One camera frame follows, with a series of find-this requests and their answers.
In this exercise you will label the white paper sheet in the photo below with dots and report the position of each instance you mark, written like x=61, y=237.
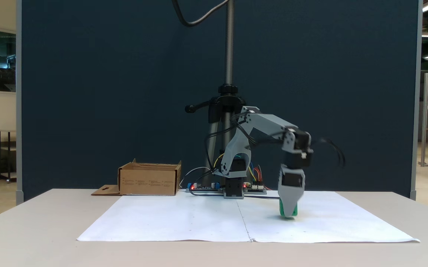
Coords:
x=184, y=218

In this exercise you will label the blue circuit board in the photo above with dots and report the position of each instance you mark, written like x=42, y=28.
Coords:
x=202, y=188

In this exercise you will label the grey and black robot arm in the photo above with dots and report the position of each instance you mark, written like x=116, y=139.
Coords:
x=269, y=124

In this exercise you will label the framed wall window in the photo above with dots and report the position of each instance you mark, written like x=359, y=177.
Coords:
x=5, y=63

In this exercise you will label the green circuit board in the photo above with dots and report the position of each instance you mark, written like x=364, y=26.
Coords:
x=255, y=190

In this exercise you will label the brown cardboard box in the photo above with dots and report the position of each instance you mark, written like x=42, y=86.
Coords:
x=147, y=181

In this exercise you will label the black and silver tripod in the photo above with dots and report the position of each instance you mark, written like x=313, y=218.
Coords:
x=229, y=44

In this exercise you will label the green die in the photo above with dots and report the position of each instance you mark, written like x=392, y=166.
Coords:
x=281, y=210

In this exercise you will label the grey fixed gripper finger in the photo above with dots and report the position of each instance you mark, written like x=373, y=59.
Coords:
x=290, y=202

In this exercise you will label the black shelf cart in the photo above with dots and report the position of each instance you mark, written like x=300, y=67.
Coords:
x=9, y=155

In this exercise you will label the dark blue partition panel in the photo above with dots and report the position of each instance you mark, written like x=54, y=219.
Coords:
x=106, y=92

